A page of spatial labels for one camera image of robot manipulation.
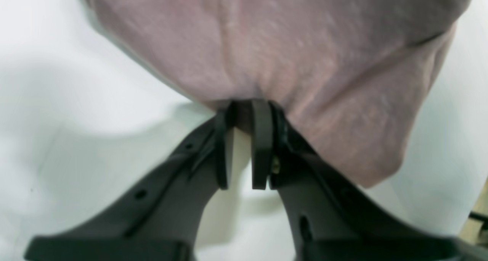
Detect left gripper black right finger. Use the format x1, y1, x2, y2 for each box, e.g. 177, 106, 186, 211
250, 100, 487, 261

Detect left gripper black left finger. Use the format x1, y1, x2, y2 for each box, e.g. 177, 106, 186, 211
24, 101, 235, 261

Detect mauve t-shirt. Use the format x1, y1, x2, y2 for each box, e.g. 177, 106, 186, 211
86, 0, 471, 187

